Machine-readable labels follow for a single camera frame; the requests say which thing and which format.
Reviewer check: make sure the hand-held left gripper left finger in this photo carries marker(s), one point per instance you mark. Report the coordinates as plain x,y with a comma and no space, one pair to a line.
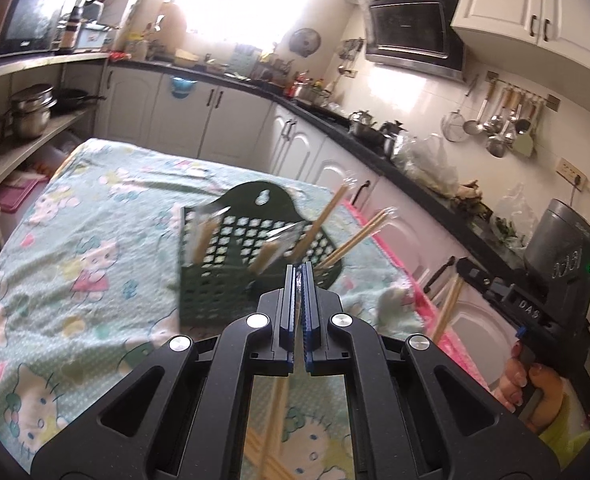
290,330

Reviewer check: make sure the teal mini drawer organizer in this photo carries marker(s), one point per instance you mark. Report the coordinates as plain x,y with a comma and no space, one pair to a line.
247,60

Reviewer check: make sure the small wall fan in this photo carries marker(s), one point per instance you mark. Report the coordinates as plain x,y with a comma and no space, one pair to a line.
305,42

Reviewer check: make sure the black blender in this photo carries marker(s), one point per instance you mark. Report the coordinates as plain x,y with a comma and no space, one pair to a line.
89,5

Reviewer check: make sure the wall hook rail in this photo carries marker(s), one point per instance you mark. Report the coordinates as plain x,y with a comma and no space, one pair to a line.
525,91

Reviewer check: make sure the person's right hand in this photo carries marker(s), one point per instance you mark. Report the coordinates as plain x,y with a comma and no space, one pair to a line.
545,395

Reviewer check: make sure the pale green lidded container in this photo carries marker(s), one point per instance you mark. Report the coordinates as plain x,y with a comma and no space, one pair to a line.
95,36

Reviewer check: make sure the metal shelf rack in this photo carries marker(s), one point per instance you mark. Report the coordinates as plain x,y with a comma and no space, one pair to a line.
25,62

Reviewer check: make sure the wooden cutting board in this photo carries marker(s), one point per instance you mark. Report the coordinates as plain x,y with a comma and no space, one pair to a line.
177,30

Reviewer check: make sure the wall power outlet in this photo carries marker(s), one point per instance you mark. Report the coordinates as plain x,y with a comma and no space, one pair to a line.
572,172

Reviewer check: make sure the green plastic utensil basket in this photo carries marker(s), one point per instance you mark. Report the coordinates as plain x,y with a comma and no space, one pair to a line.
215,290

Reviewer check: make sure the dark cooking pot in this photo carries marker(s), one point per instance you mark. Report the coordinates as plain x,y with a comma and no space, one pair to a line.
392,132

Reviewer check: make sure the thin clear plastic bag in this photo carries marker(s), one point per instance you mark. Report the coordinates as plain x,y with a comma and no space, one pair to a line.
517,205

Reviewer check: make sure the stacked steel pots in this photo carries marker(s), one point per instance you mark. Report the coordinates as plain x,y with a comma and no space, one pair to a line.
32,110

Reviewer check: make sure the cartoon cat printed blanket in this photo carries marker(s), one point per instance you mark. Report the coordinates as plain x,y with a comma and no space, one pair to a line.
75,260

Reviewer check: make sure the black range hood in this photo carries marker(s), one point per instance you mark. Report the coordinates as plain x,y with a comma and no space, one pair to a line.
410,30

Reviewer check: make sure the bunch of bamboo chopsticks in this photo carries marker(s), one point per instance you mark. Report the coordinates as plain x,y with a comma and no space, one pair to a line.
325,220

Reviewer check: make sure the black microwave oven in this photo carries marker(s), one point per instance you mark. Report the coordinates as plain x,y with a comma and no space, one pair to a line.
32,17

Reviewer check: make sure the chopstick pair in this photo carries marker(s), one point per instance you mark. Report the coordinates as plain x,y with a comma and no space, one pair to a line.
447,310
275,410

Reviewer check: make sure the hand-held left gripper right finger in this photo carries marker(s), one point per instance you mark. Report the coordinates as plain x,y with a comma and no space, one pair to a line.
311,330

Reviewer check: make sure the steel kettle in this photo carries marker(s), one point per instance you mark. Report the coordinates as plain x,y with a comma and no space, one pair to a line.
362,120

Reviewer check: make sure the black frying pan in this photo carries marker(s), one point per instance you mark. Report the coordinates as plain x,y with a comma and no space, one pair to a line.
72,100

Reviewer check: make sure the white upper cabinet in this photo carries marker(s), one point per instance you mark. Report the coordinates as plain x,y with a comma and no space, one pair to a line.
535,5

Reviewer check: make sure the row of hanging metal ladles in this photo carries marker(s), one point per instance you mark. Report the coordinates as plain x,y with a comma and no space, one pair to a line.
505,125

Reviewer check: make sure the pink storage box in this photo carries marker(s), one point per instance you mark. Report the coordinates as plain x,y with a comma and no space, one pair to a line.
15,200

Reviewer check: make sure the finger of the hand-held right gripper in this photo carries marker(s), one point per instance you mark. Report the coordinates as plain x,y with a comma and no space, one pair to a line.
480,277

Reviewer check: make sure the black kitchen countertop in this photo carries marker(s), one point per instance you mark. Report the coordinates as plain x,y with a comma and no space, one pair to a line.
215,77

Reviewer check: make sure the grey rice cooker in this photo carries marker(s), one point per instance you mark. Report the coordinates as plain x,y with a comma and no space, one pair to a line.
560,220

